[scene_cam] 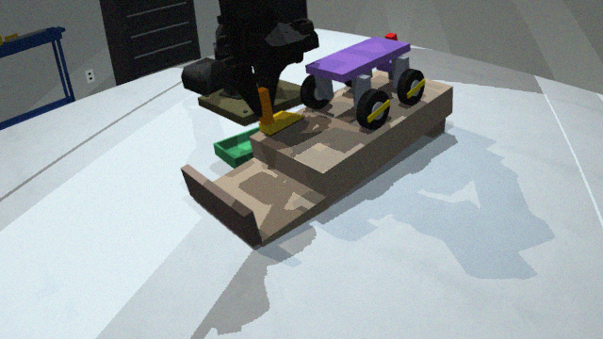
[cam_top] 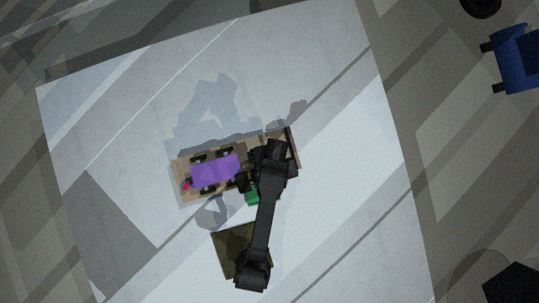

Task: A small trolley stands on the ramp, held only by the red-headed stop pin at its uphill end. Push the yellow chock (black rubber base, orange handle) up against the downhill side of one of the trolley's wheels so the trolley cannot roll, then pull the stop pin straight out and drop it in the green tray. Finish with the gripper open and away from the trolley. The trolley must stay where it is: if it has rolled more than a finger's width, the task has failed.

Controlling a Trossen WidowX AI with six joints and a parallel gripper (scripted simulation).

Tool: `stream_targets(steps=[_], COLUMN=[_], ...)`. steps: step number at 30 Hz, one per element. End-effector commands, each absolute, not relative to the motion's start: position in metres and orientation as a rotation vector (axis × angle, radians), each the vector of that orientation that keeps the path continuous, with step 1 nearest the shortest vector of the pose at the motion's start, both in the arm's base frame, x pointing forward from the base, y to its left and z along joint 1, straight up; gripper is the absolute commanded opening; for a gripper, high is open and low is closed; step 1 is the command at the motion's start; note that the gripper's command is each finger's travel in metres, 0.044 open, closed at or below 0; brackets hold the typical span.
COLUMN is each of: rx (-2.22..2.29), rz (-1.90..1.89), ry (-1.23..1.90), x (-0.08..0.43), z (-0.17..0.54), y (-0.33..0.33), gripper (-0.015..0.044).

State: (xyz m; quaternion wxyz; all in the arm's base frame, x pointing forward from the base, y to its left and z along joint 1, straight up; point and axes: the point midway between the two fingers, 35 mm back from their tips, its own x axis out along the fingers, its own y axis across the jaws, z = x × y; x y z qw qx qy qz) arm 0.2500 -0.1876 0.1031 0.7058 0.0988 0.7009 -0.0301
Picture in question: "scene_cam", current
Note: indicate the brown wooden ramp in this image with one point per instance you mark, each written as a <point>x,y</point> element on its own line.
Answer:
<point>297,173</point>

